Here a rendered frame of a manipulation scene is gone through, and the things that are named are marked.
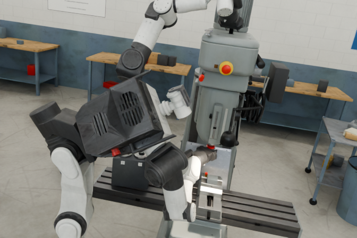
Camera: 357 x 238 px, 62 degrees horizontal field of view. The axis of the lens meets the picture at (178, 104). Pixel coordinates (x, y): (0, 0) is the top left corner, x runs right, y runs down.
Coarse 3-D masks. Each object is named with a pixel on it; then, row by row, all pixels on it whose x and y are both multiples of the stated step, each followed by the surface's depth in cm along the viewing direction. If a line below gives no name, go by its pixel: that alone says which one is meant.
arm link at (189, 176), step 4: (192, 160) 145; (196, 160) 147; (192, 164) 144; (196, 164) 146; (200, 164) 148; (188, 168) 143; (192, 168) 142; (196, 168) 144; (188, 172) 142; (192, 172) 141; (196, 172) 143; (184, 176) 142; (188, 176) 141; (192, 176) 141; (196, 176) 142; (188, 180) 141; (192, 180) 142; (196, 180) 143
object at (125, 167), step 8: (120, 160) 172; (128, 160) 172; (136, 160) 172; (144, 160) 173; (112, 168) 173; (120, 168) 173; (128, 168) 173; (136, 168) 173; (144, 168) 173; (112, 176) 175; (120, 176) 175; (128, 176) 175; (136, 176) 175; (144, 176) 175; (112, 184) 177; (120, 184) 177; (128, 184) 177; (136, 184) 177; (144, 184) 177
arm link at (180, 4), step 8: (176, 0) 126; (184, 0) 126; (192, 0) 125; (176, 8) 127; (184, 8) 127; (192, 8) 127; (200, 8) 127; (160, 16) 127; (168, 16) 127; (176, 16) 133; (168, 24) 132
